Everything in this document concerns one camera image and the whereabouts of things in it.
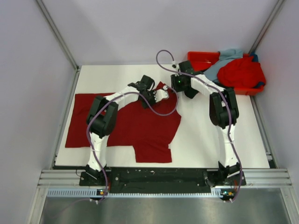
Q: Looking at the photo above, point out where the bright red t shirt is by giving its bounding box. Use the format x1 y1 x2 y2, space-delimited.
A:
217 56 266 88

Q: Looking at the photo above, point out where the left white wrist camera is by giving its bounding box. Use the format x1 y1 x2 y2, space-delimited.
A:
154 85 169 103

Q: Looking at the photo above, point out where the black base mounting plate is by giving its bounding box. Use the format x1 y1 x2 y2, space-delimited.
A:
79 167 246 194

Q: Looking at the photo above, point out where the left aluminium corner post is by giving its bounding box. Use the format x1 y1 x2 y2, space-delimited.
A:
35 0 79 70

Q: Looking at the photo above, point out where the light blue t shirt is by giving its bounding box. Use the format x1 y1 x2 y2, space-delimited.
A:
204 49 243 83

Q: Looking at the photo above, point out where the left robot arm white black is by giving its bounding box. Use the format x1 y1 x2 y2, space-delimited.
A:
85 75 157 185

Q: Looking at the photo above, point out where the right aluminium corner post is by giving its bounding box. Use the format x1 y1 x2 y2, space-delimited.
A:
248 0 286 54

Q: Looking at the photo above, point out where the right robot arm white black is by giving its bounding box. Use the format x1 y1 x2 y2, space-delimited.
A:
171 60 242 187

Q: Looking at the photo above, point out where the black t shirt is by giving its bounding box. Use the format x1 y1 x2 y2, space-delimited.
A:
183 70 235 99

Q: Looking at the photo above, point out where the right aluminium side rail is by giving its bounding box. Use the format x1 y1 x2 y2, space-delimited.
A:
250 96 278 168

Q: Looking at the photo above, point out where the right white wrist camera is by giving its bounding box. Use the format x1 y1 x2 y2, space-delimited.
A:
171 60 180 71

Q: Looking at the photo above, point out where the aluminium corner post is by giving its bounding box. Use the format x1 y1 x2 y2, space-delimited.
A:
35 0 79 70
248 0 286 54

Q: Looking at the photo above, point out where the red plastic bin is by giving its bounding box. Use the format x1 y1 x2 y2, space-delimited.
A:
187 51 264 96

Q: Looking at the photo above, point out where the grey slotted cable duct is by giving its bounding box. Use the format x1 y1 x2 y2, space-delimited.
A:
47 188 234 198

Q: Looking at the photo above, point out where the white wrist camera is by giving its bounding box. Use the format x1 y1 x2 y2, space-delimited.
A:
154 85 169 103
171 60 180 71

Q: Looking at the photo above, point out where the dark red t shirt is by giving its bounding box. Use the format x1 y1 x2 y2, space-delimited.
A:
65 90 181 163

